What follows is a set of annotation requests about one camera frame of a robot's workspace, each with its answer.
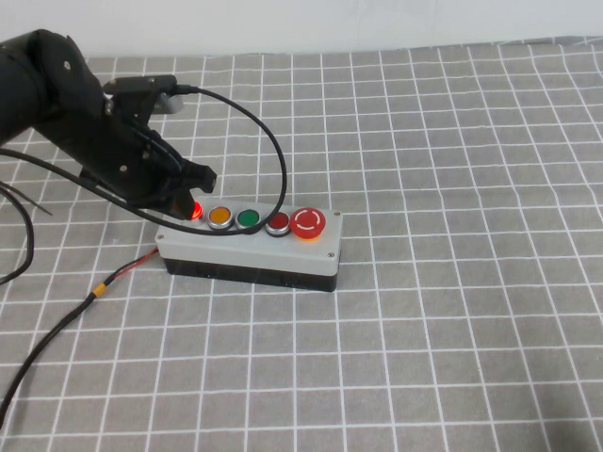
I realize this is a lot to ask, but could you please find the thick black cable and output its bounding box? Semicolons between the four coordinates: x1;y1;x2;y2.
0;187;37;285

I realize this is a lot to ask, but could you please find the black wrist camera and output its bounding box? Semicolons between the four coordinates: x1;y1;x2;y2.
103;73;184;117

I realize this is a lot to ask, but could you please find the grey white-grid tablecloth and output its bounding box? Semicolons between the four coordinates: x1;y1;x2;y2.
0;37;603;452

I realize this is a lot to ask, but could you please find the black camera cable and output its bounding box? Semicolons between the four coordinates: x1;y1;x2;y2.
0;83;288;235

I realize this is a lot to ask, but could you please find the thin black wire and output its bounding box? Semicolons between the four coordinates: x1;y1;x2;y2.
0;182;51;214

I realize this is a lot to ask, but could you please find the green push button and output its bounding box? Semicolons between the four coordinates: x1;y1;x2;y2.
235;208;263;235

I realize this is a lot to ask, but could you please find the dark red push button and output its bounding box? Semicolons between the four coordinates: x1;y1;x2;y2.
265;212;292;239

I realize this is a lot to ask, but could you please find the red emergency stop button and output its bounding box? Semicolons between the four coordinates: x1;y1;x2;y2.
289;206;327;242

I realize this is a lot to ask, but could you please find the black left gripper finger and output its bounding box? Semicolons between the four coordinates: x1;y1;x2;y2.
181;159;219;194
171;187;199;220

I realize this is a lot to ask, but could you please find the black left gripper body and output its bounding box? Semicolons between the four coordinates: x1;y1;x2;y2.
55;111;187;218

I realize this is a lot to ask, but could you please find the yellow push button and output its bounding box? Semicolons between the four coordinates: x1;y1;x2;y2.
207;205;235;233

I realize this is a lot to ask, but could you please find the black red power cable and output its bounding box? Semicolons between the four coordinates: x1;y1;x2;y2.
0;249;160;418

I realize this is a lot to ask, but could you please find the grey button switch box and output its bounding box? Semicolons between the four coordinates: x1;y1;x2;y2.
155;195;344;294

